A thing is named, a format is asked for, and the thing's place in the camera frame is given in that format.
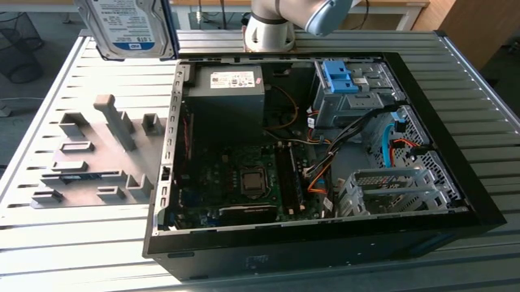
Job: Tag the silver CPU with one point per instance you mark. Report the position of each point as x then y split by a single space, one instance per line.
253 182

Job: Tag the blue plastic drive latch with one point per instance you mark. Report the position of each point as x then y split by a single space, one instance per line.
338 86

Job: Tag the black mesh waste basket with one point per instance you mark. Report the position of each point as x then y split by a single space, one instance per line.
20 61

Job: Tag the white frame wooden desk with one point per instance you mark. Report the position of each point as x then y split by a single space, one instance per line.
185 18

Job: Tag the green motherboard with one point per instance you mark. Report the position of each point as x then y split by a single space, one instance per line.
211 182

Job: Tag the black open PC case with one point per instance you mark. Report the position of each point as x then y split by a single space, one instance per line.
284 252

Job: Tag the metal disk bay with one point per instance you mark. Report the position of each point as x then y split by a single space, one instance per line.
389 171

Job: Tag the hard disk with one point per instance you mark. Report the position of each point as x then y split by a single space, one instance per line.
126 30

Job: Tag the CPU socket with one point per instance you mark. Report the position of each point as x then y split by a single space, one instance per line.
254 192

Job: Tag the black graphics card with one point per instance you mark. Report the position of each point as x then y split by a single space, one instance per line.
248 213

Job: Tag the grey parts rack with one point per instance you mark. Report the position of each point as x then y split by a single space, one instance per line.
98 158

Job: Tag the grey metal drive cage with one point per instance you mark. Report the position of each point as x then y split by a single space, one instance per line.
357 103

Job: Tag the RAM stick with label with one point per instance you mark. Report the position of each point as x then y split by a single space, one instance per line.
76 177

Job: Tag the brown wooden cabinet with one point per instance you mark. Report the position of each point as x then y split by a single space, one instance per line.
467 27

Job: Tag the grey floor box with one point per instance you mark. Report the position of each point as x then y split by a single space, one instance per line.
4 111

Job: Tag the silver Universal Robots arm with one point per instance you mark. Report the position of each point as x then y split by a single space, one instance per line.
268 33

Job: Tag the grey power supply unit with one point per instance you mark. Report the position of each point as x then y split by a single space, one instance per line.
227 103

